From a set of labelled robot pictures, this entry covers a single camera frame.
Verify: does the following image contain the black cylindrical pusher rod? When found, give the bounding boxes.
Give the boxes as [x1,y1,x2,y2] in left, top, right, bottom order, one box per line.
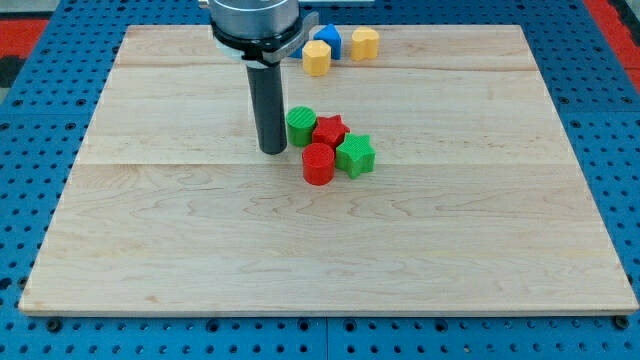
[247,63,287,155]

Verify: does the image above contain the blue cube block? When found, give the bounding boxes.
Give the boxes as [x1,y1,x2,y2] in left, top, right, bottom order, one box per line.
[290,46,303,59]

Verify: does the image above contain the blue triangle block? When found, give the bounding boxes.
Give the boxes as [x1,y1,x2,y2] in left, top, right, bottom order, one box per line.
[313,24,342,60]

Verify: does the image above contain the green cylinder block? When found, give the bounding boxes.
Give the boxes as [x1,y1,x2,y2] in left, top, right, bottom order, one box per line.
[285,106,316,147]

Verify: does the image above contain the yellow hexagon block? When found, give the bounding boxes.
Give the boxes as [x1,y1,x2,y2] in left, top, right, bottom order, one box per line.
[302,40,331,77]

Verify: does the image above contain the red star block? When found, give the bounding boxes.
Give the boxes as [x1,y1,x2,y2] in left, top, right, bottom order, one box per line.
[312,115,350,150]

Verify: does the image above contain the red cylinder block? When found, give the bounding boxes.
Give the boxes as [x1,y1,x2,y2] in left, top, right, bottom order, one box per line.
[302,143,335,186]

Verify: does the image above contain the yellow heart block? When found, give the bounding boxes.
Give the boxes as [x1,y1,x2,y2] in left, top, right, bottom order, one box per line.
[351,26,380,61]

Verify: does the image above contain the green star block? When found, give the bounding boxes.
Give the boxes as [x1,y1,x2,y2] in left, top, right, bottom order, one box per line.
[335,133,376,179]

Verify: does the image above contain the wooden board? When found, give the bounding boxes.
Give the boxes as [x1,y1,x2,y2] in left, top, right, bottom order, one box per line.
[19,25,638,317]

